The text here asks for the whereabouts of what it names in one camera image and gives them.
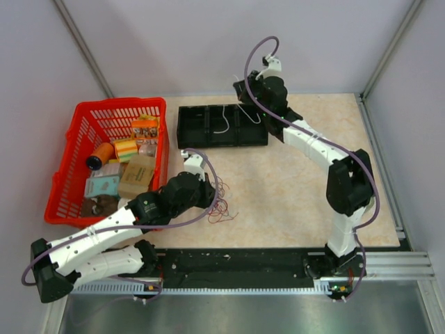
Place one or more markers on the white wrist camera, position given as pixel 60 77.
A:
pixel 272 67
pixel 194 164

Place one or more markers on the red plastic basket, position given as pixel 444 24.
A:
pixel 100 132

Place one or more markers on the pink white box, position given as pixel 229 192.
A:
pixel 109 170

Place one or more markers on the orange snack package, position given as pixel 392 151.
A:
pixel 145 130

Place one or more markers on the yellow green striped roll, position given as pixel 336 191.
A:
pixel 125 149

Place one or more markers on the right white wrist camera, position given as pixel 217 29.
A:
pixel 272 67

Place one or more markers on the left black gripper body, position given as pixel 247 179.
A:
pixel 201 197

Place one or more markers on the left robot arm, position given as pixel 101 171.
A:
pixel 62 265

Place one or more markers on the pink wrapped package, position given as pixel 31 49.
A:
pixel 148 150

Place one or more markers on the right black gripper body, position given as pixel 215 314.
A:
pixel 255 85

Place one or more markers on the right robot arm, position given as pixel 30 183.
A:
pixel 350 189

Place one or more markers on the orange black cylinder can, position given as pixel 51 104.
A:
pixel 100 156

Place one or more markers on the white slotted cable duct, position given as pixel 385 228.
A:
pixel 116 287

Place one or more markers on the brown furry item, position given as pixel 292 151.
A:
pixel 99 206

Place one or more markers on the brown cardboard box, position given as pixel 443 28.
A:
pixel 137 176

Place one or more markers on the teal small box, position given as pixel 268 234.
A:
pixel 96 186

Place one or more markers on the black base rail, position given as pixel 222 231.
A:
pixel 244 268

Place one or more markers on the black three-compartment tray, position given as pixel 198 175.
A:
pixel 220 126

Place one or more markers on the white round container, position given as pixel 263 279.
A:
pixel 123 202

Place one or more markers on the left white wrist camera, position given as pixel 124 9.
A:
pixel 194 164

